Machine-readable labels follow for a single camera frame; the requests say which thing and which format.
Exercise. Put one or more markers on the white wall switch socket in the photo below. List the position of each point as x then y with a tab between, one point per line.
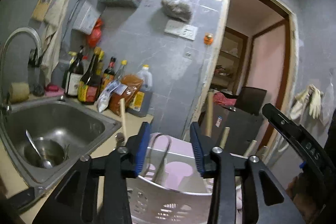
181	30

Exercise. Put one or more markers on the white rubber gloves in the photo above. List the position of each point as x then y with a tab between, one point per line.
309	98

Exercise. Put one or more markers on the pink soap dish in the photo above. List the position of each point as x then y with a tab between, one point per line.
53	90

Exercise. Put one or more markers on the hanging plastic bag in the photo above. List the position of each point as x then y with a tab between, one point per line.
178	9

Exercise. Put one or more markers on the beige hanging towel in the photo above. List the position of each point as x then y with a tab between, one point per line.
52	36

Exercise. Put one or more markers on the black monitor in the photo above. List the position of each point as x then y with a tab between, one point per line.
250	100

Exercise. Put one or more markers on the steel kitchen sink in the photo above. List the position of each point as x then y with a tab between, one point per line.
77	128

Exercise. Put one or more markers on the dark soy sauce bottle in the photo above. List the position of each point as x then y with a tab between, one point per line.
90	81

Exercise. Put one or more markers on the orange spice bag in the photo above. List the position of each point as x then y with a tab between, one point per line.
130	85

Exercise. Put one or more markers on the steel bowl in sink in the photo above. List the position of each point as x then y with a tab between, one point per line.
49	149

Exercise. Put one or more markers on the person's hand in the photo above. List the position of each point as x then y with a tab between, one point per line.
309	197

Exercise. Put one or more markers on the white perforated wall box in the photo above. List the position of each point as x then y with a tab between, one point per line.
86	18

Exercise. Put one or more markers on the white powder bag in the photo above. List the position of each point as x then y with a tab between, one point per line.
104	97

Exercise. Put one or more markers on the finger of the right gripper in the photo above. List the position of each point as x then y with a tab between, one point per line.
315	160

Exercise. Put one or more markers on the yellow capped clear bottle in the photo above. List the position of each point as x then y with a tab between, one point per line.
119	75

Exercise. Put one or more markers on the dark cabinet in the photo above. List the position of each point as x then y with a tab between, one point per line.
244	128

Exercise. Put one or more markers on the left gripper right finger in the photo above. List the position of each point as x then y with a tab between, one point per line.
264	200

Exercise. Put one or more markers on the spoon in bowl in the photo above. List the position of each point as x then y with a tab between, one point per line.
45	163

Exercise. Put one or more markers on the large oil jug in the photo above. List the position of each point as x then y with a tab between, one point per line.
140	104

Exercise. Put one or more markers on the chrome faucet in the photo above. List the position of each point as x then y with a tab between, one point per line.
15	53

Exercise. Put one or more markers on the dark pump bottle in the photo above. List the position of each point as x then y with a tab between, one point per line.
74	75

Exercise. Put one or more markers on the white plastic utensil holder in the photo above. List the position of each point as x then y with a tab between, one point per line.
143	209

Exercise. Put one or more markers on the red plastic bag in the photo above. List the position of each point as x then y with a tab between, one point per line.
95	36

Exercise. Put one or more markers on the wooden chopstick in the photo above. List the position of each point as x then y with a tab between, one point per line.
224	137
123	117
209	113

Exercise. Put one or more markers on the loofah sponge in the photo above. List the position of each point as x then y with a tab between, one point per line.
19	92

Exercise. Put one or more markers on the orange wall hook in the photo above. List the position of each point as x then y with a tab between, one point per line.
208	39

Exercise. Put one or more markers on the pink table mat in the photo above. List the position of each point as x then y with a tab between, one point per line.
182	186

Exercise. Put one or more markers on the red capped sauce bottle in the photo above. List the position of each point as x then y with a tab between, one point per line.
108	74

